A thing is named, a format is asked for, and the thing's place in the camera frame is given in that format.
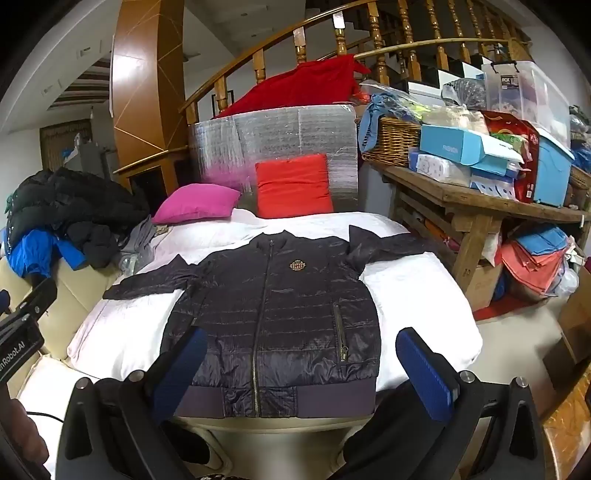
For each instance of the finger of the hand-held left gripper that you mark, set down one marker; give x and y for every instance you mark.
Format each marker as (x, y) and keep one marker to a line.
(39, 297)

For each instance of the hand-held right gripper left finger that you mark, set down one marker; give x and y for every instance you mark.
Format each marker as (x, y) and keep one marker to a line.
(182, 369)

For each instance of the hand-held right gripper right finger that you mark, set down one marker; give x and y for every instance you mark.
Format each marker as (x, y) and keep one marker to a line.
(427, 381)

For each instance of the dark quilted jacket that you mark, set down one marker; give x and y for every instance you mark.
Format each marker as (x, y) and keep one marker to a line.
(286, 323)

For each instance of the cream leather sofa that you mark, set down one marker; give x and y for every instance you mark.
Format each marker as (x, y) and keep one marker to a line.
(74, 295)

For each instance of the blue jacket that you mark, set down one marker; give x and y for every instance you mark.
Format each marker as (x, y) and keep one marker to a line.
(32, 254)

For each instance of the white blanket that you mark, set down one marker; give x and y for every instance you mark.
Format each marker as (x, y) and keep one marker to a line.
(415, 295)

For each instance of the clear plastic bag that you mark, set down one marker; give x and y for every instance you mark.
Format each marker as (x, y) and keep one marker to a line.
(129, 264)

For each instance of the green cloth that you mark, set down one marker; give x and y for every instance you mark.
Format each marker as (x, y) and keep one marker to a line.
(10, 203)

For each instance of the brown cardboard box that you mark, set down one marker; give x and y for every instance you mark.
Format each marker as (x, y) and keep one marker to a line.
(577, 318)
(485, 281)

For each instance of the grey garment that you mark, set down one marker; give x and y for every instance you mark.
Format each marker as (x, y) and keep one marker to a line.
(141, 240)

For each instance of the grey refrigerator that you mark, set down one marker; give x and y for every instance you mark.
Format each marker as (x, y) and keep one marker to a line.
(92, 157)

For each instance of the stack of folded cloths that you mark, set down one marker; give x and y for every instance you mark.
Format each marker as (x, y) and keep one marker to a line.
(531, 267)

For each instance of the magenta pillow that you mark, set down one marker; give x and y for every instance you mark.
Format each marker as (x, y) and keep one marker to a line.
(198, 203)

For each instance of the wooden table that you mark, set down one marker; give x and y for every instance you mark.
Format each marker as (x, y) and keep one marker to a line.
(461, 194)

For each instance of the white patterned box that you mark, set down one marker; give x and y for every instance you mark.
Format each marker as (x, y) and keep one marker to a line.
(491, 188)

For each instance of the white tissue pack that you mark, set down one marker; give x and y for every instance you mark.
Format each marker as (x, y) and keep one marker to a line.
(438, 168)

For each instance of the red pillow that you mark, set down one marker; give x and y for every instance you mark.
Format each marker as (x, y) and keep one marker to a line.
(293, 184)

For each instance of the red gift bag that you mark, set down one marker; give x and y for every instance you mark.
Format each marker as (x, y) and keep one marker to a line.
(526, 184)

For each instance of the wooden pillar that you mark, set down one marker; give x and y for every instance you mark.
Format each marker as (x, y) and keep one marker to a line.
(143, 92)

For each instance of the light blue cardboard box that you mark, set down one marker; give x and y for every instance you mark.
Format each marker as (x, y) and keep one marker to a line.
(452, 143)

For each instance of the wicker basket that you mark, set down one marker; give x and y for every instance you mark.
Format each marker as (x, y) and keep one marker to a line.
(392, 138)

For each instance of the light blue plastic bin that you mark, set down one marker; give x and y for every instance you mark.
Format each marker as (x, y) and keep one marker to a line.
(554, 170)

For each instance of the silver foil panel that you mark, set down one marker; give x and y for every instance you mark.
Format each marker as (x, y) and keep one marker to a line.
(277, 134)

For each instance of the beige packaged bundle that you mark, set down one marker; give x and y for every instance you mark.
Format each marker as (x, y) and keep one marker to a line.
(455, 120)

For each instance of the blue cloth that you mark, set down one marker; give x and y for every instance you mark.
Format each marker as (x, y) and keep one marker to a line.
(369, 120)

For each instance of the grey dotted plastic bag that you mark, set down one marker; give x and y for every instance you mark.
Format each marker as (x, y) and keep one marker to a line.
(464, 92)

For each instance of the red cloth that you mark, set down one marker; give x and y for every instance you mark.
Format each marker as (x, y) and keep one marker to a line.
(300, 87)

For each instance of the clear plastic storage box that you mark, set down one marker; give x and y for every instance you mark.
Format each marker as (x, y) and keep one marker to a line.
(531, 92)

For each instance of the wooden stair railing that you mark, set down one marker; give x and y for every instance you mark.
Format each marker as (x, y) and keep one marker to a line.
(300, 46)

